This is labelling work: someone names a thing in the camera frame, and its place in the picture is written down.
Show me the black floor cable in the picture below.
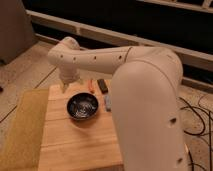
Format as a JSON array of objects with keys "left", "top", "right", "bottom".
[{"left": 178, "top": 94, "right": 213, "bottom": 171}]

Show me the black metal bowl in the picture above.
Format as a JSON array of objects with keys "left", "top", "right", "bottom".
[{"left": 67, "top": 92, "right": 99, "bottom": 121}]

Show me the orange marker pen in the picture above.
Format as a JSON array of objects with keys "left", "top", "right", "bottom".
[{"left": 88, "top": 79, "right": 94, "bottom": 93}]

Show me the yellow-green cloth mat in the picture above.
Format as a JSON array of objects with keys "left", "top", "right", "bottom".
[{"left": 0, "top": 89, "right": 49, "bottom": 171}]

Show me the grey cabinet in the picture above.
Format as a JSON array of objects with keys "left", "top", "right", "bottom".
[{"left": 0, "top": 0, "right": 37, "bottom": 65}]

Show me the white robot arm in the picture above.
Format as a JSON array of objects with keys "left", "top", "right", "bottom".
[{"left": 48, "top": 37, "right": 188, "bottom": 171}]

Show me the wooden cutting board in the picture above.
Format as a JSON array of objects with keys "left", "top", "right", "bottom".
[{"left": 38, "top": 81, "right": 124, "bottom": 171}]

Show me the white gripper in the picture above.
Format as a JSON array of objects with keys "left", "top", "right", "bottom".
[{"left": 59, "top": 67, "right": 84, "bottom": 93}]

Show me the black rectangular block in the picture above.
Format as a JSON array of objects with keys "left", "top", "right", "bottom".
[{"left": 97, "top": 79, "right": 108, "bottom": 93}]

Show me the blue rectangular block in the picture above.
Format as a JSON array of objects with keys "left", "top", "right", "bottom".
[{"left": 104, "top": 94, "right": 111, "bottom": 112}]

